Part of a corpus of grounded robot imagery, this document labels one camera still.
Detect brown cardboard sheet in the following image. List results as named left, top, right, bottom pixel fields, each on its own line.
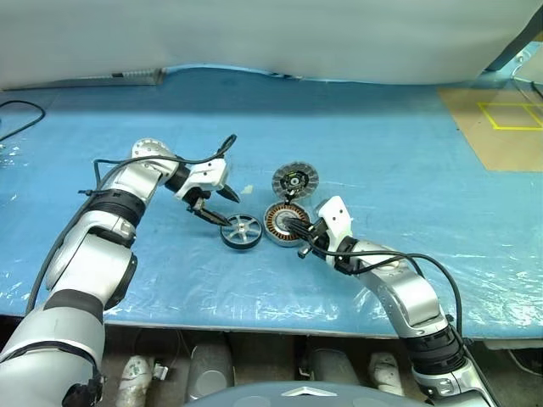
left=438, top=82, right=543, bottom=173

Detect black wheel rotor cap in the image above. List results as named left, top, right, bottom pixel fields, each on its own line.
left=220, top=211, right=261, bottom=250

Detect thin black loose cable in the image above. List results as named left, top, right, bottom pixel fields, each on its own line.
left=0, top=100, right=47, bottom=143

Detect blue table mat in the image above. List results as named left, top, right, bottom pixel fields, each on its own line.
left=0, top=65, right=543, bottom=340

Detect white power strip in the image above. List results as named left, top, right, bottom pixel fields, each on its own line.
left=82, top=67, right=165, bottom=86

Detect grey metal frame bar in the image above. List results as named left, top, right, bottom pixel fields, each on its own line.
left=479, top=0, right=543, bottom=86

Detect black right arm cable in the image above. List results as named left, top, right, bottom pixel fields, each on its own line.
left=311, top=248, right=467, bottom=348

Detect grey rounded cylinder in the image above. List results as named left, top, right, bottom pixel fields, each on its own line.
left=188, top=333, right=235, bottom=400
left=305, top=346, right=362, bottom=386

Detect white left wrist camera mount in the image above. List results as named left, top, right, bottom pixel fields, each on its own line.
left=174, top=159, right=230, bottom=200

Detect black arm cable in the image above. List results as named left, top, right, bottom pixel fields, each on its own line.
left=25, top=134, right=238, bottom=317
left=311, top=248, right=467, bottom=348

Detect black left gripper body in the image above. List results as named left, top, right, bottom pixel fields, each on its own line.
left=185, top=187, right=222, bottom=215

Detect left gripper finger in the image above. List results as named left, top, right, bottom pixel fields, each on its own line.
left=196, top=203, right=230, bottom=227
left=218, top=183, right=242, bottom=204

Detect white foam sheet backdrop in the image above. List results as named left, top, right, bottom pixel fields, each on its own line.
left=0, top=0, right=540, bottom=92

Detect white scuffed shoe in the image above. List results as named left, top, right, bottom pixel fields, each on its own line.
left=367, top=351, right=405, bottom=396
left=117, top=354, right=156, bottom=407

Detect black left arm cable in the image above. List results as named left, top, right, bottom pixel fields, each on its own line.
left=25, top=134, right=238, bottom=317

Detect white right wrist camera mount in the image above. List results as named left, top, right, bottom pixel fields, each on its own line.
left=313, top=195, right=355, bottom=251

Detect grey motor stator copper windings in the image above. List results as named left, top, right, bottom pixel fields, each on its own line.
left=263, top=202, right=313, bottom=247

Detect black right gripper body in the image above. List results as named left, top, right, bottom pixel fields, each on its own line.
left=297, top=222, right=337, bottom=261

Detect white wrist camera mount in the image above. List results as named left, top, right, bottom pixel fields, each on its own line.
left=313, top=195, right=355, bottom=251
left=174, top=159, right=230, bottom=200

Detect grey finned motor cover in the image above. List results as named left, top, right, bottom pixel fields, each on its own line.
left=271, top=161, right=319, bottom=198

